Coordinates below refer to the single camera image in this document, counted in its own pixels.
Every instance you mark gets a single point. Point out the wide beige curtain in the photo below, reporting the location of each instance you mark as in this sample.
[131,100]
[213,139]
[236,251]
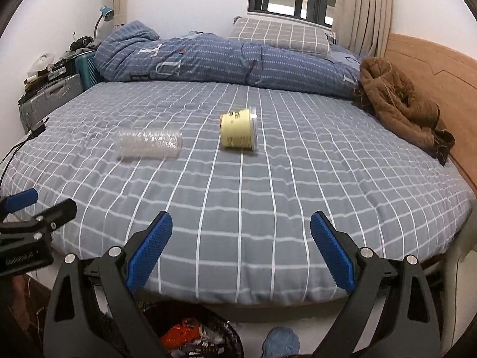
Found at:
[365,7]

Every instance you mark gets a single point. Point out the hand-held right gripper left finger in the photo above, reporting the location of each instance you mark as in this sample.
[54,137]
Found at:
[149,253]

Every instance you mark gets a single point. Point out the teal suitcase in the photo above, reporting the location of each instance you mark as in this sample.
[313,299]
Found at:
[87,69]

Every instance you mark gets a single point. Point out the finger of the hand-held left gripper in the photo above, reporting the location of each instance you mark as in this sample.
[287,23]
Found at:
[56,212]
[20,199]

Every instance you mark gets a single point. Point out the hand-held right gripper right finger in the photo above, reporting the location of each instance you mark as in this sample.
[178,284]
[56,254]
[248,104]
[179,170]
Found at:
[331,250]

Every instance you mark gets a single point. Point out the brown padded jacket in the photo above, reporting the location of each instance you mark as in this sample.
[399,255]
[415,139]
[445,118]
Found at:
[395,97]

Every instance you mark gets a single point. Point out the grey suitcase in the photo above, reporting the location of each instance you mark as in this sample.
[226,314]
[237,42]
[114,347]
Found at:
[48,97]

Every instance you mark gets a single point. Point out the wooden headboard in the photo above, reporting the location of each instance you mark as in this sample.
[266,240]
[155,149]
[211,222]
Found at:
[439,63]

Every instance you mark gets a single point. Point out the grey checked bed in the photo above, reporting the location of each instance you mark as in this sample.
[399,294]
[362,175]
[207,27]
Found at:
[223,194]

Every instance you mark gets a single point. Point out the blue lettered quilt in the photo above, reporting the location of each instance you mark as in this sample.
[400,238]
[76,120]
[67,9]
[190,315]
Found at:
[208,59]

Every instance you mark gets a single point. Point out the blue desk lamp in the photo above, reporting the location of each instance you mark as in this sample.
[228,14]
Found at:
[107,13]

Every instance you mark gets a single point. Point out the pile of dark clutter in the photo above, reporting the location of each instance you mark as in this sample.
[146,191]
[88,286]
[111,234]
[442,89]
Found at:
[82,43]

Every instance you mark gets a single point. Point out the grey checked pillow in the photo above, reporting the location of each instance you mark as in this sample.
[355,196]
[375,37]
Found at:
[275,33]

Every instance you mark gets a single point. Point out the blue fluffy slipper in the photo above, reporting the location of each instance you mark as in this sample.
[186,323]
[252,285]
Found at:
[281,339]

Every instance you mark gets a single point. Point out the red plastic bag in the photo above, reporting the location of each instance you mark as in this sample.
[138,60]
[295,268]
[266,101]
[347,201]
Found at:
[177,335]

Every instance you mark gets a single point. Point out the clear plastic bottle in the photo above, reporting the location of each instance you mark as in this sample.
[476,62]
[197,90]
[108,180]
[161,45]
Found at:
[149,143]

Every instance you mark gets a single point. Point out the black-lined trash bin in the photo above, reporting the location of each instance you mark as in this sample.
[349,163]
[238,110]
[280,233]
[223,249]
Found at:
[156,313]

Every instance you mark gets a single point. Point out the black charger plug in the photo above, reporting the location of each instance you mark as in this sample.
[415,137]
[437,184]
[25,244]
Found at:
[37,128]

